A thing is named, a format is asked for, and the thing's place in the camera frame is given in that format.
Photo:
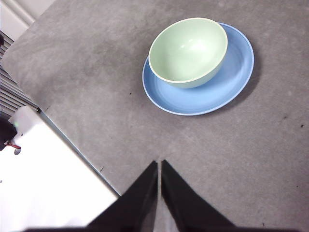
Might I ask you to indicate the green ribbed bowl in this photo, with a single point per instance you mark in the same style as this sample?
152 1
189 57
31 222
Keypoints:
188 53

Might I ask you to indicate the grey slatted panel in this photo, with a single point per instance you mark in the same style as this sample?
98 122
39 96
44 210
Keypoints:
9 94

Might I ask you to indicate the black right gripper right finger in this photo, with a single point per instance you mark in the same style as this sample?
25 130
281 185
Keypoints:
186 205

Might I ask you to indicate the blue plate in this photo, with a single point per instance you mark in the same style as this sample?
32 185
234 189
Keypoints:
193 101

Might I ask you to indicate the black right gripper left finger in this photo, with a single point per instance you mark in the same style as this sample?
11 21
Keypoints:
135 205

